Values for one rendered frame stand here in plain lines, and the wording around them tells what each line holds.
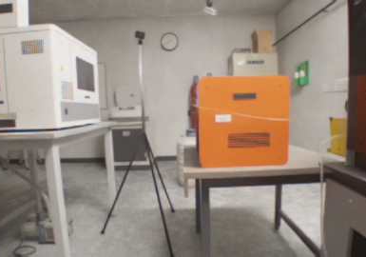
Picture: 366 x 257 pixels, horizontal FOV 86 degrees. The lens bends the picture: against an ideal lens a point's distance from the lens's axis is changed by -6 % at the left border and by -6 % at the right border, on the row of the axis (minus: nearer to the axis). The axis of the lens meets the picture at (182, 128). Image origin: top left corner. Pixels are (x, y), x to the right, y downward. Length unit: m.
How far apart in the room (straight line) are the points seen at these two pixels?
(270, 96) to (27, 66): 1.21
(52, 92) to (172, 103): 3.04
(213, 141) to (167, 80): 3.18
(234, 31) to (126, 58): 2.11
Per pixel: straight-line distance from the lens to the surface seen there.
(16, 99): 1.34
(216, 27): 4.37
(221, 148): 1.00
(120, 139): 3.55
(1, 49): 1.43
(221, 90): 0.98
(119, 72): 4.28
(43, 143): 1.26
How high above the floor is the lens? 0.99
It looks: 5 degrees down
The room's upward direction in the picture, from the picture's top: 2 degrees counter-clockwise
